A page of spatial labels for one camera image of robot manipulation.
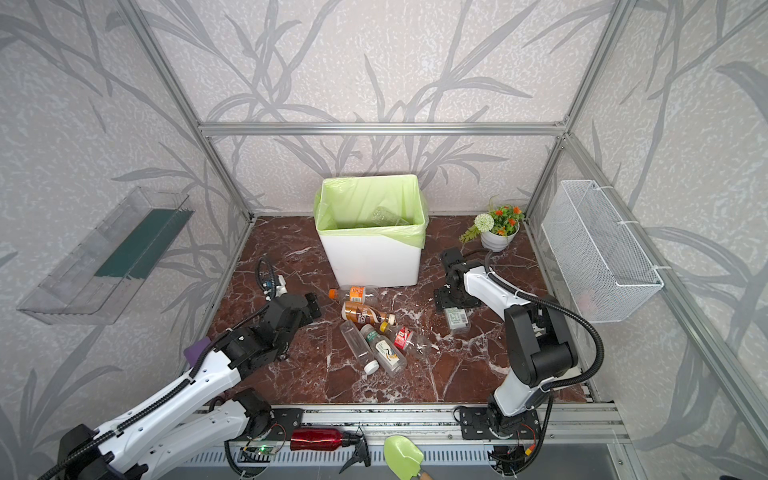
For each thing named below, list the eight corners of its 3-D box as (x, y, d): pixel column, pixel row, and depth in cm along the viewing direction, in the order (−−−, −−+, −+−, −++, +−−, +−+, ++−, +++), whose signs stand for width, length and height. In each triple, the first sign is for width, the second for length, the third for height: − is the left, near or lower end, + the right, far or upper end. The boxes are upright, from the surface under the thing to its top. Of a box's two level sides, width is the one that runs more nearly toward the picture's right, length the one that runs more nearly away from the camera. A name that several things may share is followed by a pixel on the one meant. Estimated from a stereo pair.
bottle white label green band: (391, 380, 82) (391, 374, 78) (361, 334, 90) (359, 326, 86) (407, 368, 84) (407, 362, 80) (376, 324, 92) (375, 316, 88)
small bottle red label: (392, 347, 87) (391, 341, 83) (401, 332, 90) (401, 324, 86) (406, 355, 86) (406, 349, 82) (415, 339, 89) (415, 332, 85)
